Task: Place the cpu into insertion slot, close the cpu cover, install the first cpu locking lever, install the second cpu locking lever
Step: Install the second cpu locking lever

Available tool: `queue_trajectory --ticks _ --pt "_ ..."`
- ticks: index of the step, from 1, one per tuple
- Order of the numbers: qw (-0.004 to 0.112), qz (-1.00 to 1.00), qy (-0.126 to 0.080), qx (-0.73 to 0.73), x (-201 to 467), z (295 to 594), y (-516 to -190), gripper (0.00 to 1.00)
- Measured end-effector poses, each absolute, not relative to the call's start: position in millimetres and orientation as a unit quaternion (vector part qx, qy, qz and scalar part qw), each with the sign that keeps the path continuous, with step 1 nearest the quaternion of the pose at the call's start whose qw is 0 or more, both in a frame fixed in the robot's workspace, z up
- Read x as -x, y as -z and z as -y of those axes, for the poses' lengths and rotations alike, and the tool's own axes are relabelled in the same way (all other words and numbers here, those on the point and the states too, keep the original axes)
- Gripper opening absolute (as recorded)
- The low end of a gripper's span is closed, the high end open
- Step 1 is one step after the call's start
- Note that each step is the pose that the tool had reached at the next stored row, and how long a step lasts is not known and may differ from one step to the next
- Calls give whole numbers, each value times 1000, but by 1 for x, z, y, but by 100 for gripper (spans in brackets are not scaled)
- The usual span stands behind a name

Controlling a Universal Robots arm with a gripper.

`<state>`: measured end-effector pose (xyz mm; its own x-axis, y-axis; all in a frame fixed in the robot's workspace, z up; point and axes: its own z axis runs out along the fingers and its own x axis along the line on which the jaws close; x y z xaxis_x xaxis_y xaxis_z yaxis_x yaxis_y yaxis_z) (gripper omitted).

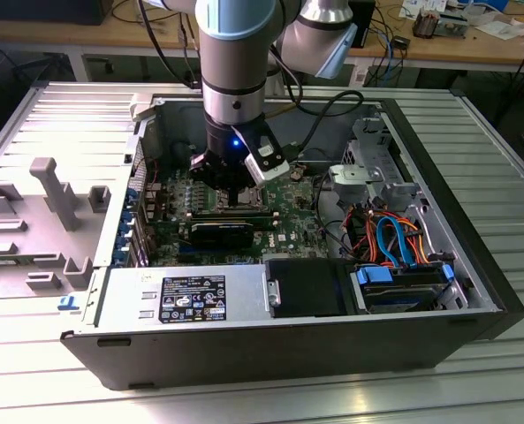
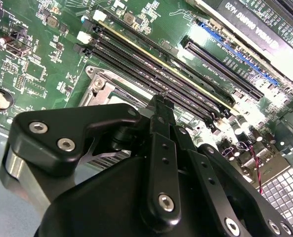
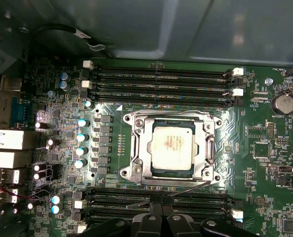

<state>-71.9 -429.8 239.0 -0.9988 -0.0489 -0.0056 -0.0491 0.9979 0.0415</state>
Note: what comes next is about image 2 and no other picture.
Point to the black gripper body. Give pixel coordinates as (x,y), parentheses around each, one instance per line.
(99,209)

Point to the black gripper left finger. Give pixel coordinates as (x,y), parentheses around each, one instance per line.
(62,118)

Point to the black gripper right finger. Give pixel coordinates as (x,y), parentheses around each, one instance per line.
(203,172)

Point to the metal socket cover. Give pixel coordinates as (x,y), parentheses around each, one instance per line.
(111,92)

